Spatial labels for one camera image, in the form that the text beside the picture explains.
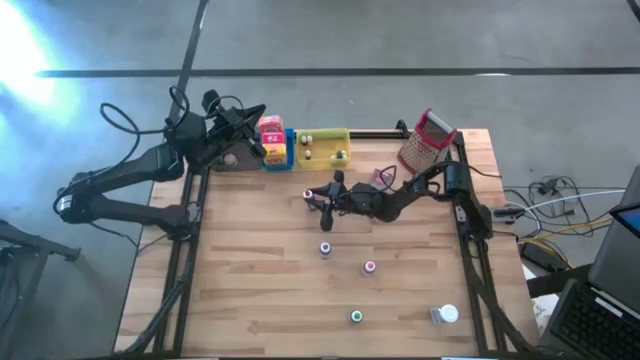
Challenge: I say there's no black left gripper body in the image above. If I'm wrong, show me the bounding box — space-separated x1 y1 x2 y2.
199 106 252 152

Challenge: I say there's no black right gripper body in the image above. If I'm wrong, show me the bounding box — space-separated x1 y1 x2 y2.
343 181 387 218

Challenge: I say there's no yellow cereal box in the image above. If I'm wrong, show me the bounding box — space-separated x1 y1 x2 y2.
261 143 289 166

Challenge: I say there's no white-lidded seasoning jar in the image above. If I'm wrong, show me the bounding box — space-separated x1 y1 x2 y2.
429 303 460 326

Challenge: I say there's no grey translucent plastic bin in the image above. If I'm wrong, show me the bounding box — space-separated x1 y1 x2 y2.
208 144 265 174

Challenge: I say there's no blue plastic bin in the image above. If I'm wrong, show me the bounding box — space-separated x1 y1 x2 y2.
259 128 297 172

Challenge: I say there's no yellow translucent plastic bin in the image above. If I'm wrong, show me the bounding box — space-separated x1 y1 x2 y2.
294 127 352 170

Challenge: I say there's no red metal box grater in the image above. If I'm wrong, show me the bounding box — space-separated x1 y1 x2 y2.
397 108 459 176

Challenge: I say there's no black power brick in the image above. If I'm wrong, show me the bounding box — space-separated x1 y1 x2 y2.
518 241 569 274

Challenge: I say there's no black metal stand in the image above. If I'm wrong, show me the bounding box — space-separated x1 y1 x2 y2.
0 218 81 264

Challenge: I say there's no black laptop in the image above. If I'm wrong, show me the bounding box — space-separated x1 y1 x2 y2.
541 164 640 360

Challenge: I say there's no blue-lit monitor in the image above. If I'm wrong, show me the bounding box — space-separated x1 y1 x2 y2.
608 202 640 240

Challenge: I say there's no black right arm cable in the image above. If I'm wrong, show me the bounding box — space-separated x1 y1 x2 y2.
378 163 502 196

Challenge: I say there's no black cable bundle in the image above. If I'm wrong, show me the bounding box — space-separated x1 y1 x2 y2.
504 174 626 242

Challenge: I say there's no black side table frame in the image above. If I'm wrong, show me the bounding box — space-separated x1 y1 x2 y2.
526 263 596 300

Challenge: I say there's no white cable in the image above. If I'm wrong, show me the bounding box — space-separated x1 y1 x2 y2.
528 188 626 210

